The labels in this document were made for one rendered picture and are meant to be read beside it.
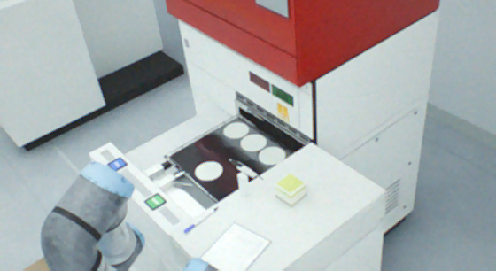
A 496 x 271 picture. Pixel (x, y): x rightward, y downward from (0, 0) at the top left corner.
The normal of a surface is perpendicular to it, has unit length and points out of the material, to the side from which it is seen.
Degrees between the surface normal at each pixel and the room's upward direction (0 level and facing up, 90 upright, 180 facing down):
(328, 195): 0
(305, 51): 90
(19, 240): 0
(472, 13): 90
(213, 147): 0
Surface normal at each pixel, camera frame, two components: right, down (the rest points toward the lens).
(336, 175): -0.09, -0.77
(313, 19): 0.63, 0.44
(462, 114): -0.77, 0.45
